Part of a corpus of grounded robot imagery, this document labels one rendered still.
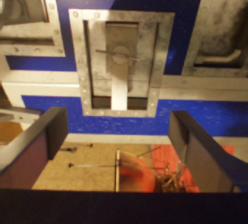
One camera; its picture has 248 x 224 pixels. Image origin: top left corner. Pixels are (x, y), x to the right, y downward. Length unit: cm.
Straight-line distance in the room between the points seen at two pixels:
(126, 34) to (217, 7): 12
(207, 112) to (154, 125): 10
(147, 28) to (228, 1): 10
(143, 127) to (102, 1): 22
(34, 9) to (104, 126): 21
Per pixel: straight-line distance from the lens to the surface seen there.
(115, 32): 25
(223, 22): 29
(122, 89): 25
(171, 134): 16
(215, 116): 36
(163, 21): 24
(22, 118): 35
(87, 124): 34
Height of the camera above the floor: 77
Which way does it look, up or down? 1 degrees down
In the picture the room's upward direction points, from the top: 88 degrees counter-clockwise
